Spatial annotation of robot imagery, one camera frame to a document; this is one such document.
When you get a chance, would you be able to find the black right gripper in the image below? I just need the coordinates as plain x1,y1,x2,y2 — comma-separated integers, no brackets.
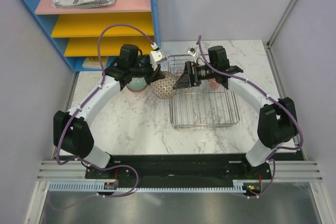
173,61,217,90

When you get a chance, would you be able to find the red diamond pattern bowl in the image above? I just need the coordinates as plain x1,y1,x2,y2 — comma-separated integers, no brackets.
175,69,184,80

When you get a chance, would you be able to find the brown lattice pattern bowl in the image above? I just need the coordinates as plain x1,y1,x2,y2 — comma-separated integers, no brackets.
151,71,177,100

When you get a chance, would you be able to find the black white floral bowl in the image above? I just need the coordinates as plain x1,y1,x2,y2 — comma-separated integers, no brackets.
208,78,221,91

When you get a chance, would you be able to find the chrome wire dish rack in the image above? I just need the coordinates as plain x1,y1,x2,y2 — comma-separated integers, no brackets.
168,55,240,129

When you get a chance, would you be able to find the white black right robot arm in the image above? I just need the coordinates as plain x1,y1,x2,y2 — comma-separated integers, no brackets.
173,45,302,179

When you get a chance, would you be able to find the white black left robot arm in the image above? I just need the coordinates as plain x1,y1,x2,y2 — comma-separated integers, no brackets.
54,44,166,178

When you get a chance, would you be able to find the celadon green bowl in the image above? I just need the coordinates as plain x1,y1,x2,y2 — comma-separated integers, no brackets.
127,77,148,90

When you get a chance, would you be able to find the pink bowl under green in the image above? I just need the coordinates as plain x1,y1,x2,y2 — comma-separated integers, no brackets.
127,87,147,93

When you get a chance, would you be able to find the yellow white book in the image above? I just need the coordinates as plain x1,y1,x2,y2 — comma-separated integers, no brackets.
82,56,109,69

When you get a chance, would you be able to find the blue pink yellow shelf unit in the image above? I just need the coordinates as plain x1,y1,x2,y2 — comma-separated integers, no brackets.
23,0,161,71

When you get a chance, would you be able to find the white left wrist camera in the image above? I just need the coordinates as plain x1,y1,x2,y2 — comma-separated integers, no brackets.
149,49,166,70

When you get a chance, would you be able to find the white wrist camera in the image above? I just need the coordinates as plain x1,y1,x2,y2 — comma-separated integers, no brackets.
149,49,166,70
187,47,199,62

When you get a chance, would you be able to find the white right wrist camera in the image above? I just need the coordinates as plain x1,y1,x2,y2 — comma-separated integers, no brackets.
187,47,199,62

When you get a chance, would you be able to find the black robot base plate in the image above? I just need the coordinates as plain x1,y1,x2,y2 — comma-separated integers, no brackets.
85,154,271,187

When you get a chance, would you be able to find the white slotted cable duct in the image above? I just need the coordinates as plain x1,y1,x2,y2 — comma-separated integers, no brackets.
48,181,253,193

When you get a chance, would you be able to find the aluminium frame rail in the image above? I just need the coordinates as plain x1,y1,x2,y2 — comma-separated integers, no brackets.
37,161,86,182

